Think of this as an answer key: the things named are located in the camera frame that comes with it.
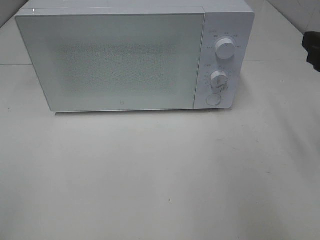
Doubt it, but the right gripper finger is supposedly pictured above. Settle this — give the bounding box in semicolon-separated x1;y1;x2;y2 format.
302;31;320;50
306;51;320;72

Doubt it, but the white timer knob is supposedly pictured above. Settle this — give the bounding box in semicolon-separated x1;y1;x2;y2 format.
210;70;228;88

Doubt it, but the round white door button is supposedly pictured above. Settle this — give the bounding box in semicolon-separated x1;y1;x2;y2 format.
206;93;222;106

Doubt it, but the white microwave door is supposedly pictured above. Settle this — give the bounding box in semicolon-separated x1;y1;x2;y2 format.
16;14;204;112

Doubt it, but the upper white power knob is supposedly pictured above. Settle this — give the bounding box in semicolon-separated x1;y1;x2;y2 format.
215;37;236;60

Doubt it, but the white microwave oven body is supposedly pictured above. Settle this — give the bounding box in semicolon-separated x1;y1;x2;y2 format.
15;0;255;112

